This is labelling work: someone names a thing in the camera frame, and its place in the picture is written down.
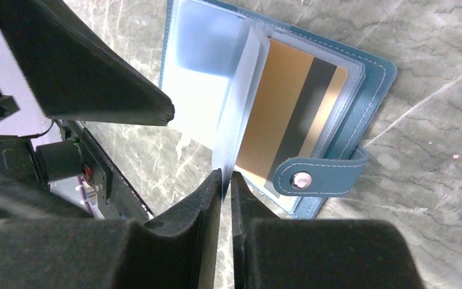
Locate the gold credit card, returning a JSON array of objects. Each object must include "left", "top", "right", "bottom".
[{"left": 236, "top": 39, "right": 348, "bottom": 197}]

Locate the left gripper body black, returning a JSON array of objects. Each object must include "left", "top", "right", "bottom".
[{"left": 0, "top": 95, "right": 151, "bottom": 222}]

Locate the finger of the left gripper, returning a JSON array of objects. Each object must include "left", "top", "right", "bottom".
[{"left": 0, "top": 1, "right": 175, "bottom": 126}]

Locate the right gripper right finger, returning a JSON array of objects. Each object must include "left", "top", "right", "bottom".
[{"left": 230, "top": 172, "right": 423, "bottom": 288}]

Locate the blue card holder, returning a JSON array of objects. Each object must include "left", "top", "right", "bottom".
[{"left": 160, "top": 1, "right": 397, "bottom": 219}]

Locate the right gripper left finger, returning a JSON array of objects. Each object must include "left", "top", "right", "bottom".
[{"left": 0, "top": 170, "right": 223, "bottom": 288}]

